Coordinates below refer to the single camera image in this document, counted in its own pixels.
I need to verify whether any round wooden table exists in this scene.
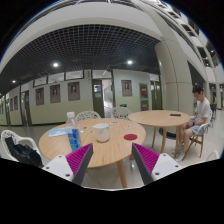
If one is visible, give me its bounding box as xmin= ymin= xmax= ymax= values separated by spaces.
xmin=39 ymin=118 xmax=146 ymax=188
xmin=128 ymin=110 xmax=190 ymax=152

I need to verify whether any white lattice chair left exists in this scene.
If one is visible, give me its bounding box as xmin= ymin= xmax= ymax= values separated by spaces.
xmin=75 ymin=111 xmax=100 ymax=121

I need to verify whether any black bag on chair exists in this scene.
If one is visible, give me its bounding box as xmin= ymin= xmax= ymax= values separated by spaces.
xmin=5 ymin=137 xmax=43 ymax=167

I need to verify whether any seated man in white shirt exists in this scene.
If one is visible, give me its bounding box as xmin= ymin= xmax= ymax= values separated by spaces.
xmin=176 ymin=84 xmax=210 ymax=162

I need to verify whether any white lattice chair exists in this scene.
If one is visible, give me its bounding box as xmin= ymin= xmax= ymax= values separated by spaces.
xmin=75 ymin=111 xmax=100 ymax=121
xmin=111 ymin=107 xmax=132 ymax=120

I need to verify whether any round red coaster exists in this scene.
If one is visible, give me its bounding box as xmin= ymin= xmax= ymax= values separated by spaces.
xmin=124 ymin=134 xmax=138 ymax=141

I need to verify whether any white chair with black bag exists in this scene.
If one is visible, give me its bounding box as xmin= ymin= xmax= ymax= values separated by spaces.
xmin=1 ymin=130 xmax=43 ymax=168

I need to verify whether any clear plastic water bottle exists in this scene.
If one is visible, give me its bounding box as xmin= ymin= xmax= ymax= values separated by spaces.
xmin=65 ymin=112 xmax=81 ymax=151

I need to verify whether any round wooden far table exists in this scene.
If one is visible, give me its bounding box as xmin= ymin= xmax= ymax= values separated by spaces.
xmin=128 ymin=110 xmax=190 ymax=152

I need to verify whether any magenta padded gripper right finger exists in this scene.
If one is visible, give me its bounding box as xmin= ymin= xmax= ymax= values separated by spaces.
xmin=132 ymin=143 xmax=182 ymax=185

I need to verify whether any wooden chair under man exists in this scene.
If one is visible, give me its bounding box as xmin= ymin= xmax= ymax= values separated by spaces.
xmin=181 ymin=109 xmax=214 ymax=162

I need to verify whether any light blue paper packet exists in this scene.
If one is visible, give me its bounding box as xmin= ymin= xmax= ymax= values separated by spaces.
xmin=49 ymin=128 xmax=66 ymax=137

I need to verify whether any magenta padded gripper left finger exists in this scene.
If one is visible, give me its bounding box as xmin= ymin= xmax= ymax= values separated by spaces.
xmin=43 ymin=143 xmax=93 ymax=185

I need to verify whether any round wooden near table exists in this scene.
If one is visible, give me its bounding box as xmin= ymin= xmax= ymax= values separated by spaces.
xmin=39 ymin=118 xmax=146 ymax=188

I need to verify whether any white lattice chair right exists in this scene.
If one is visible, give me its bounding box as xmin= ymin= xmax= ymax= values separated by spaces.
xmin=111 ymin=107 xmax=132 ymax=120

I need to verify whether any white ceramic mug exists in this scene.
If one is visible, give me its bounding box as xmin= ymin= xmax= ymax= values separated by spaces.
xmin=93 ymin=123 xmax=110 ymax=142

